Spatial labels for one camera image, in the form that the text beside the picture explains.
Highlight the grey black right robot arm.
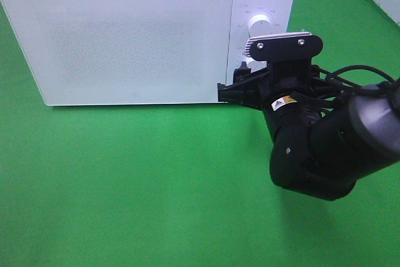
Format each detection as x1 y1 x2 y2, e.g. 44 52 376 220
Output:
217 59 399 201

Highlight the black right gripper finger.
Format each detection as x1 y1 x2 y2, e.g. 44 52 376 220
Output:
234 62 269 84
217 72 269 109

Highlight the white timer knob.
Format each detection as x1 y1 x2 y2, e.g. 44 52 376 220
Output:
244 57 267 72

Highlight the white microwave door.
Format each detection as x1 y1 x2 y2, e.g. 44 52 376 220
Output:
1 0 231 106

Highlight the green table cloth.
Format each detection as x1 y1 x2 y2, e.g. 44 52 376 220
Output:
1 12 399 266

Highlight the upper white power knob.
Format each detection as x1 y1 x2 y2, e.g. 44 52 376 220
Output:
247 14 273 38

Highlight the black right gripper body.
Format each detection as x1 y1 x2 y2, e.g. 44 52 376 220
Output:
256 58 329 123

